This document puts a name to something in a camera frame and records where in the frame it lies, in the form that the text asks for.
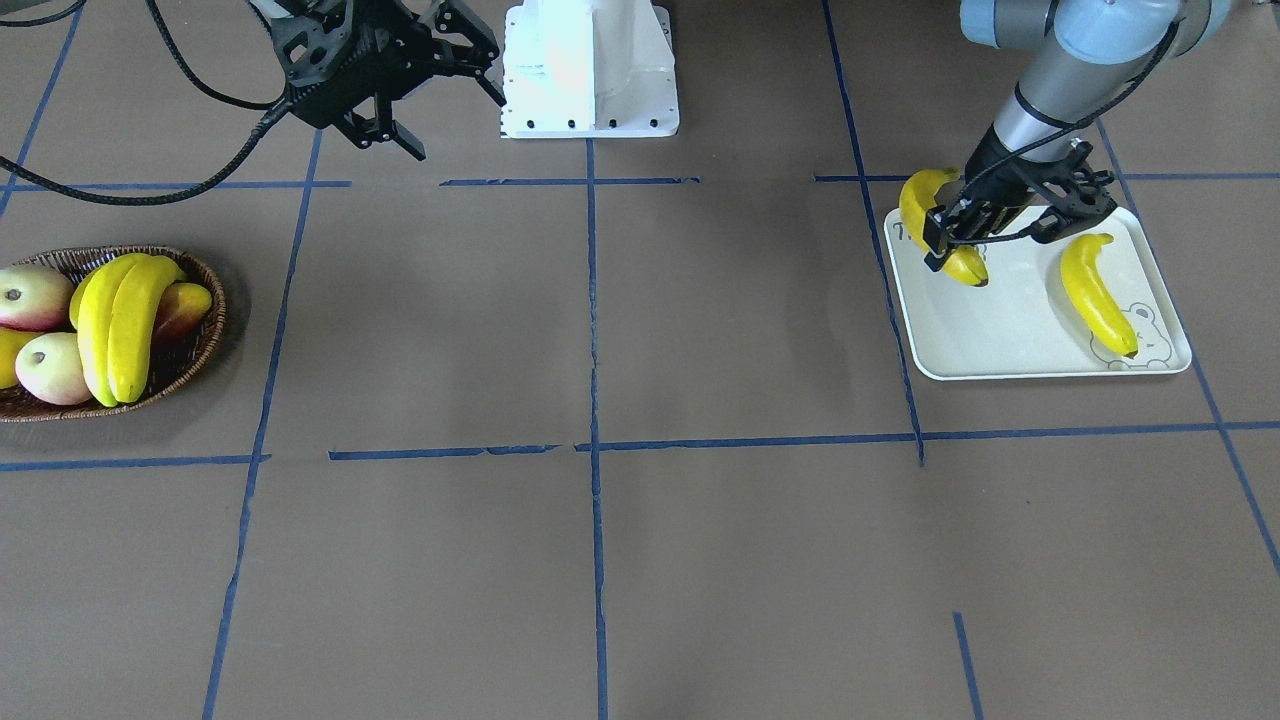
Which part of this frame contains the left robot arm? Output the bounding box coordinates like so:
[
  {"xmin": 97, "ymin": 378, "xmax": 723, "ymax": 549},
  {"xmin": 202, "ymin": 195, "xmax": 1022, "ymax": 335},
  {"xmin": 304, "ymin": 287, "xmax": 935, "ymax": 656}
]
[{"xmin": 916, "ymin": 1, "xmax": 1231, "ymax": 272}]

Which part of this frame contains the pink green apple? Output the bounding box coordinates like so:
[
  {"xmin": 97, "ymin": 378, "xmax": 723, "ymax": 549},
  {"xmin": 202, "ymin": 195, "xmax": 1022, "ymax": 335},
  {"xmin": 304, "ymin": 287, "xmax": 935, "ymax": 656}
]
[{"xmin": 1, "ymin": 264, "xmax": 76, "ymax": 331}]

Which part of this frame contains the yellow lemon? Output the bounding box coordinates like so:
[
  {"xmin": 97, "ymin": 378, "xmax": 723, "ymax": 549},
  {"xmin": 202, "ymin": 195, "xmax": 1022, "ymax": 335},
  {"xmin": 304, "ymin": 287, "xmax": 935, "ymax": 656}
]
[{"xmin": 0, "ymin": 327, "xmax": 44, "ymax": 389}]

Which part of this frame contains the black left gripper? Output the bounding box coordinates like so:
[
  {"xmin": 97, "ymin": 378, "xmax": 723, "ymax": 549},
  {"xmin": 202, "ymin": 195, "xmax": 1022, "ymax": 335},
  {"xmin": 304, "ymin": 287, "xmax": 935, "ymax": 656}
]
[{"xmin": 922, "ymin": 129, "xmax": 1117, "ymax": 272}]

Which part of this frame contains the red yellow mango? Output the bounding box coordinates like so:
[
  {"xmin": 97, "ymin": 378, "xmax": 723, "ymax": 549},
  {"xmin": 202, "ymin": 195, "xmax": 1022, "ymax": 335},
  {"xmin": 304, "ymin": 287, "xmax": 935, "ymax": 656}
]
[{"xmin": 151, "ymin": 282, "xmax": 212, "ymax": 351}]

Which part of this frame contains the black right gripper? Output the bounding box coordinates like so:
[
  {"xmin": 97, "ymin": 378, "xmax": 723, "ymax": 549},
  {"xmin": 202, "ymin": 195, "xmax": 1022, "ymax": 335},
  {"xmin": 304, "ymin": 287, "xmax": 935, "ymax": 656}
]
[{"xmin": 270, "ymin": 1, "xmax": 507, "ymax": 161}]

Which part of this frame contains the white bear tray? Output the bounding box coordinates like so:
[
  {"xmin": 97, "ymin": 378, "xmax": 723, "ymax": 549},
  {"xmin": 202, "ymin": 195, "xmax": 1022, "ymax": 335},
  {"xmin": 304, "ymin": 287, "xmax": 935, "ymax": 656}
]
[{"xmin": 884, "ymin": 208, "xmax": 1193, "ymax": 380}]

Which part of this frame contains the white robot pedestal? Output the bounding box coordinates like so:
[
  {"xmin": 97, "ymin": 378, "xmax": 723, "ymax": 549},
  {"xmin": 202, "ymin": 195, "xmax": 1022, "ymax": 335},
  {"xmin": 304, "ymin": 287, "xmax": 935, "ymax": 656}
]
[{"xmin": 500, "ymin": 1, "xmax": 681, "ymax": 138}]

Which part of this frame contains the brown wicker basket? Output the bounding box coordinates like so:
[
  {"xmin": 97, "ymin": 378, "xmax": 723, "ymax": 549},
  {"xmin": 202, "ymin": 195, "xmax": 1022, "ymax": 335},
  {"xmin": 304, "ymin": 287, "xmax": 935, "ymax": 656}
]
[{"xmin": 1, "ymin": 243, "xmax": 228, "ymax": 423}]

